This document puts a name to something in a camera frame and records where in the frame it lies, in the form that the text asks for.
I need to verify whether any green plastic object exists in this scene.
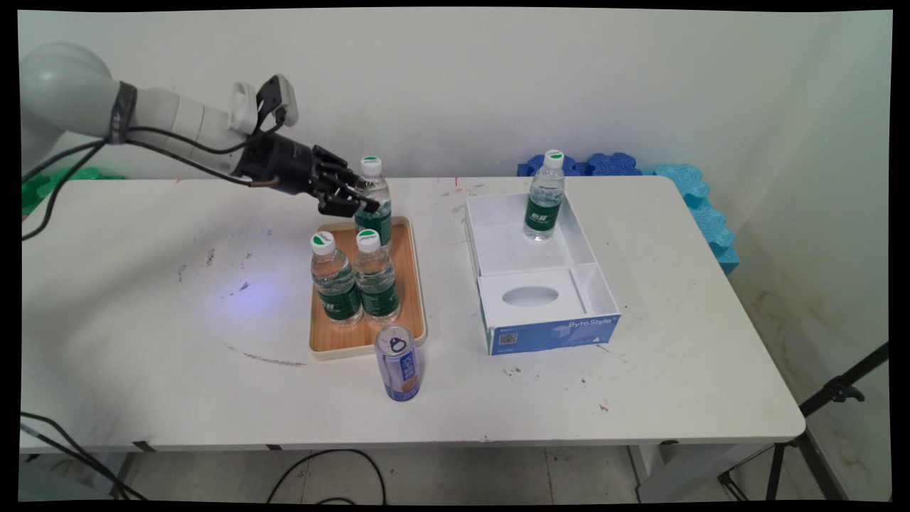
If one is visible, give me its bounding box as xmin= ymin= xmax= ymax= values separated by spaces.
xmin=21 ymin=166 xmax=126 ymax=216

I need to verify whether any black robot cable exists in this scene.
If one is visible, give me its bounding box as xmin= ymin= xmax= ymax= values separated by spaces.
xmin=21 ymin=139 xmax=274 ymax=241
xmin=21 ymin=125 xmax=285 ymax=183

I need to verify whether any black tripod stand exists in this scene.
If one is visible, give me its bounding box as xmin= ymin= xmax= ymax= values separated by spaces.
xmin=717 ymin=341 xmax=890 ymax=502

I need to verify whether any white and blue cardboard box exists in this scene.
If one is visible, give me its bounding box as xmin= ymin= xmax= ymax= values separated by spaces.
xmin=464 ymin=191 xmax=621 ymax=356

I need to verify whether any blue and silver drink can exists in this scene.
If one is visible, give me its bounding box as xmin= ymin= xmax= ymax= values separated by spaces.
xmin=375 ymin=325 xmax=424 ymax=402

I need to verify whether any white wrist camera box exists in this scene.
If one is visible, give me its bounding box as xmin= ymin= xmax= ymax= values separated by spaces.
xmin=228 ymin=74 xmax=300 ymax=137

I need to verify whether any white table leg panel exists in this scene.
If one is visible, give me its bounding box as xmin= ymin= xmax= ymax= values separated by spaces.
xmin=628 ymin=444 xmax=774 ymax=503

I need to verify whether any green label water bottle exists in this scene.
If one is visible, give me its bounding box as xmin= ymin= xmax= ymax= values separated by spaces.
xmin=309 ymin=232 xmax=364 ymax=329
xmin=353 ymin=156 xmax=394 ymax=247
xmin=523 ymin=150 xmax=566 ymax=242
xmin=353 ymin=228 xmax=401 ymax=326

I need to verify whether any black floor cable loop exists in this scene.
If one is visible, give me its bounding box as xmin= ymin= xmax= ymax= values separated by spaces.
xmin=267 ymin=449 xmax=388 ymax=506

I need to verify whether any light blue foam piece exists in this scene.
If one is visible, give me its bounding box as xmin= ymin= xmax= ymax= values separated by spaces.
xmin=642 ymin=163 xmax=741 ymax=276

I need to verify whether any black floor cable bundle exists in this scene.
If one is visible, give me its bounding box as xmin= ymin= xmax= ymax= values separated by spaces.
xmin=19 ymin=412 xmax=148 ymax=502

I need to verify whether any wooden tray with cream rim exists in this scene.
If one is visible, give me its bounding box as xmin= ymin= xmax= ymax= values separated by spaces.
xmin=308 ymin=217 xmax=428 ymax=361

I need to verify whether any dark blue foam piece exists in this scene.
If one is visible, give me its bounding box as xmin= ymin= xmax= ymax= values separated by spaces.
xmin=517 ymin=152 xmax=644 ymax=178

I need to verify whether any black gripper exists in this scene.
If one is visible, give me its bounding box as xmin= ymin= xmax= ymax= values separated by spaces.
xmin=233 ymin=134 xmax=382 ymax=218

